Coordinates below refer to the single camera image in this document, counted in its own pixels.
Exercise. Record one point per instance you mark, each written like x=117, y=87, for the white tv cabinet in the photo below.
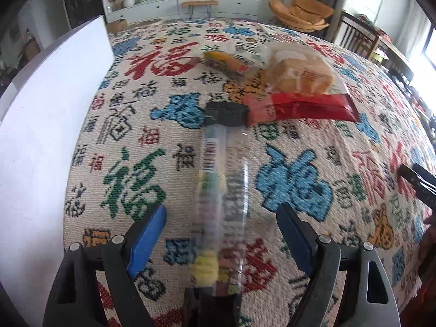
x=187, y=9

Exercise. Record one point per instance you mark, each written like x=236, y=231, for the bagged bread slice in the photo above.
x=296, y=68

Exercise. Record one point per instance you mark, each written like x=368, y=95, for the patterned woven table cloth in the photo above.
x=144, y=143

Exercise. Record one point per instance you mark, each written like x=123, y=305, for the white cardboard box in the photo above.
x=42, y=113

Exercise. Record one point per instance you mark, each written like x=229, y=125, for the red snack packet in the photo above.
x=287, y=106

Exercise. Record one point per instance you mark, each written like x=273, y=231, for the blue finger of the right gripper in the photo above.
x=422, y=181

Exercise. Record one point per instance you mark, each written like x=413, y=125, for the orange yellow small snack packet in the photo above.
x=226, y=63

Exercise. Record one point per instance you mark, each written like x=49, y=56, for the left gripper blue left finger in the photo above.
x=146, y=237

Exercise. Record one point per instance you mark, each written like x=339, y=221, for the orange lounge chair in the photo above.
x=302, y=15

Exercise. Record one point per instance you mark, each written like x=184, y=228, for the brown cardboard box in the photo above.
x=117, y=26

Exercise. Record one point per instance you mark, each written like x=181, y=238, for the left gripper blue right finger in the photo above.
x=300, y=238

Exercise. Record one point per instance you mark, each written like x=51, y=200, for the person's hand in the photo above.
x=428, y=240

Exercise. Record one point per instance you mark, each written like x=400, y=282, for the dark wooden chair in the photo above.
x=357, y=36

